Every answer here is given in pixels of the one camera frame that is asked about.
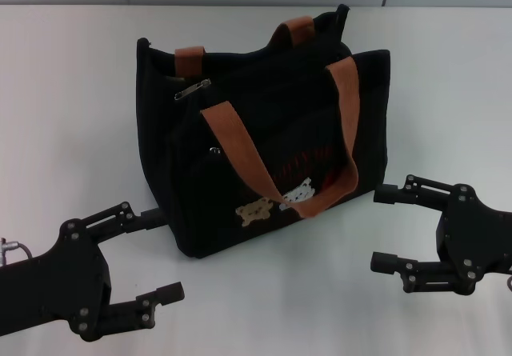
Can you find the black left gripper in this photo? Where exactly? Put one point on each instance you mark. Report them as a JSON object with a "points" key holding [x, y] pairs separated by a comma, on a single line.
{"points": [[52, 284]]}

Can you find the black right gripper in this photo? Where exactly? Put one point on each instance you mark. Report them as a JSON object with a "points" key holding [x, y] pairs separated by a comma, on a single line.
{"points": [[476, 240]]}

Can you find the silver main zipper pull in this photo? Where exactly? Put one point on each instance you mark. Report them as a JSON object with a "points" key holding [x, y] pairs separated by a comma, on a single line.
{"points": [[192, 90]]}

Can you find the small silver pocket zipper pull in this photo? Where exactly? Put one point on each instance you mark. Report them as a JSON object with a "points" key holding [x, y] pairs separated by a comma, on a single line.
{"points": [[216, 150]]}

